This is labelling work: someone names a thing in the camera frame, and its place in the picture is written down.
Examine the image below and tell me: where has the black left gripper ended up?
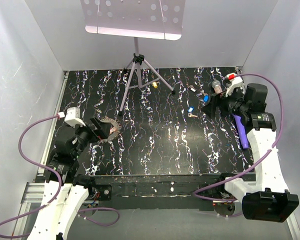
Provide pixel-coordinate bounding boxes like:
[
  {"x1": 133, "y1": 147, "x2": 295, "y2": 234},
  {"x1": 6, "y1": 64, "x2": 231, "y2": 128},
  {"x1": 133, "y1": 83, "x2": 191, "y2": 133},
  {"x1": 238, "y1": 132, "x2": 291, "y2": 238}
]
[{"x1": 68, "y1": 116, "x2": 112, "y2": 159}]

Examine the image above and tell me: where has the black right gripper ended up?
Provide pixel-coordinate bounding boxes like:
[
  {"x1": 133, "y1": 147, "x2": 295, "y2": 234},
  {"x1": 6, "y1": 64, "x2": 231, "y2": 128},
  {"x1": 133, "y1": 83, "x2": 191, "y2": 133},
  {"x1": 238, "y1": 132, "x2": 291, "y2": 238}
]
[{"x1": 199, "y1": 85, "x2": 248, "y2": 120}]

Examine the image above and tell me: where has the blue key tag with key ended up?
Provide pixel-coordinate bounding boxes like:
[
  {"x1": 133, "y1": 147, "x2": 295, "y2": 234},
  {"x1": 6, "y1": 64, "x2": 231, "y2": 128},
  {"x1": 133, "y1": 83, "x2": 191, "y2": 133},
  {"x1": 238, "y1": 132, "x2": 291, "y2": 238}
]
[{"x1": 188, "y1": 106, "x2": 198, "y2": 118}]

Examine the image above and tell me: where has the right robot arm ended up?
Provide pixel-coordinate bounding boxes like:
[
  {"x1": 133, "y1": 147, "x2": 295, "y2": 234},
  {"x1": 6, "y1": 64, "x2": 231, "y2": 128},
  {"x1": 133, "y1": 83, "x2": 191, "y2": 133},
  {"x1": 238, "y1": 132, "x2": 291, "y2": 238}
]
[{"x1": 201, "y1": 83, "x2": 299, "y2": 223}]

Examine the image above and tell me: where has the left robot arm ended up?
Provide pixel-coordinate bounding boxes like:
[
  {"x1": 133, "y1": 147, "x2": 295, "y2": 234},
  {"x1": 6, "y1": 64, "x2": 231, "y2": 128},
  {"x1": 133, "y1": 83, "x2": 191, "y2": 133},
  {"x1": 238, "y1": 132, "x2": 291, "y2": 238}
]
[{"x1": 28, "y1": 116, "x2": 120, "y2": 240}]

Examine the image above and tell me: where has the metal bicycle cassette sprocket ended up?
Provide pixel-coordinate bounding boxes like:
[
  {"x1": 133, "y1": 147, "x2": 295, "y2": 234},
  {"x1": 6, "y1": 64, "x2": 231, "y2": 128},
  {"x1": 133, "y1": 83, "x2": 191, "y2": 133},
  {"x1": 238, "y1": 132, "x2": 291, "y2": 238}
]
[{"x1": 100, "y1": 117, "x2": 121, "y2": 143}]

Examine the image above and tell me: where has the sprinkles filled tube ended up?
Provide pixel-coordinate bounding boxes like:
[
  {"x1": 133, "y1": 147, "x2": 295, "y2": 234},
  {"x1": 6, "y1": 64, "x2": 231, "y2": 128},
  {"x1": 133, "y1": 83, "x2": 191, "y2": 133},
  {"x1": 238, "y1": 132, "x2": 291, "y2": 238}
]
[{"x1": 211, "y1": 80, "x2": 223, "y2": 94}]

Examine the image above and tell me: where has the purple plastic tool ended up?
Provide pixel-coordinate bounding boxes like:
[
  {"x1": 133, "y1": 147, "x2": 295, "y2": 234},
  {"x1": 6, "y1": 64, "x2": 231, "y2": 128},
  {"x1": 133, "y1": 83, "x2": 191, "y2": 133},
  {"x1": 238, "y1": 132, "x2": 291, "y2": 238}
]
[{"x1": 233, "y1": 115, "x2": 249, "y2": 150}]

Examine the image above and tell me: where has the yellow key tag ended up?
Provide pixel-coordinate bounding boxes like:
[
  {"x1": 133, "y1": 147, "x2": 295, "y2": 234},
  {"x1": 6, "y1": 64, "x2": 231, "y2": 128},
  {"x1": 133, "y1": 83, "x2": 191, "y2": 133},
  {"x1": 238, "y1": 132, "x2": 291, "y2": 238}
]
[{"x1": 151, "y1": 82, "x2": 158, "y2": 89}]

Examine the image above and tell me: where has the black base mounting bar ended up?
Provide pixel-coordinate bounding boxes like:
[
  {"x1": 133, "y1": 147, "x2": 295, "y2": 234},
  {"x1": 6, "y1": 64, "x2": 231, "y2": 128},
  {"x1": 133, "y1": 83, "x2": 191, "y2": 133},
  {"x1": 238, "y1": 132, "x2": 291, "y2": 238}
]
[{"x1": 79, "y1": 173, "x2": 220, "y2": 211}]

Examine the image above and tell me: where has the lilac music stand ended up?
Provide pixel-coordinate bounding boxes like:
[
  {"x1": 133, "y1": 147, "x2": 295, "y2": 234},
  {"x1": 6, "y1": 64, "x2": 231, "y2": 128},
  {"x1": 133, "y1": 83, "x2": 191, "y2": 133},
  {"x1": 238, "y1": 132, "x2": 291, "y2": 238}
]
[{"x1": 80, "y1": 0, "x2": 186, "y2": 116}]

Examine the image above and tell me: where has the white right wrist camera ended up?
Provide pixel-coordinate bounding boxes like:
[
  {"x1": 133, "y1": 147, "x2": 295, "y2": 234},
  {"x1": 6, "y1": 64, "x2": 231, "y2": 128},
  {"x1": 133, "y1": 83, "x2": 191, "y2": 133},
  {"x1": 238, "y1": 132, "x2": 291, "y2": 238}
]
[{"x1": 224, "y1": 73, "x2": 246, "y2": 97}]

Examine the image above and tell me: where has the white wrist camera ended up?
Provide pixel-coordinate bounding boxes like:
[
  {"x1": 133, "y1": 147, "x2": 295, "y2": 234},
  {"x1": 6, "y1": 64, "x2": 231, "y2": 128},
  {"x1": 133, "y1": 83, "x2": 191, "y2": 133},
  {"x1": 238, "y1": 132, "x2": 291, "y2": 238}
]
[
  {"x1": 224, "y1": 73, "x2": 246, "y2": 97},
  {"x1": 64, "y1": 107, "x2": 86, "y2": 128}
]

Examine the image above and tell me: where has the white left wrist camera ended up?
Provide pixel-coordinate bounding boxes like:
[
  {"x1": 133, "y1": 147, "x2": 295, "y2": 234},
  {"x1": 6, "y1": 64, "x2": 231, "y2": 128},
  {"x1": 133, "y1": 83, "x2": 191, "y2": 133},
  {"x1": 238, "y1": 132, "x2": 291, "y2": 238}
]
[{"x1": 64, "y1": 107, "x2": 86, "y2": 128}]

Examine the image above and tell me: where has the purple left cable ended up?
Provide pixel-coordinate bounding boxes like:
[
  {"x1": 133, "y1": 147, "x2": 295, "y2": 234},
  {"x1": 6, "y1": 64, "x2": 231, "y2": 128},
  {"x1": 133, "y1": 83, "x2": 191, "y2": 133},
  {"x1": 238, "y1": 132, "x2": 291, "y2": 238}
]
[{"x1": 0, "y1": 112, "x2": 120, "y2": 238}]

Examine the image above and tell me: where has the purple cable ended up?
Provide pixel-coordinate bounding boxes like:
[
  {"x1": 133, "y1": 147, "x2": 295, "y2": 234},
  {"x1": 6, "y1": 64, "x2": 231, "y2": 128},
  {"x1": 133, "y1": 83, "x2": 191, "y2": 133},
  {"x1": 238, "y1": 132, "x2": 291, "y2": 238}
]
[
  {"x1": 193, "y1": 73, "x2": 284, "y2": 217},
  {"x1": 0, "y1": 112, "x2": 120, "y2": 238}
]

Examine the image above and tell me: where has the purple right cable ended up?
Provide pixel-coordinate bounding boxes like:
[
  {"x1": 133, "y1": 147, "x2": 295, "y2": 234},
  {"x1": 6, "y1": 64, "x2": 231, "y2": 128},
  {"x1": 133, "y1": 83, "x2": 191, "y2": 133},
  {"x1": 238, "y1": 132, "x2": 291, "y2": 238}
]
[{"x1": 193, "y1": 73, "x2": 284, "y2": 217}]

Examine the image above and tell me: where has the aluminium frame rail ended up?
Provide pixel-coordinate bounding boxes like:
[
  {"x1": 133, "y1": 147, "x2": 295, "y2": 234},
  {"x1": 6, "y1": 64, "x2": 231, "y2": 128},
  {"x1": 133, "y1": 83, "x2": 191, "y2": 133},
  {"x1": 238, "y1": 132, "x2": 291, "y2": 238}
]
[{"x1": 12, "y1": 71, "x2": 69, "y2": 237}]

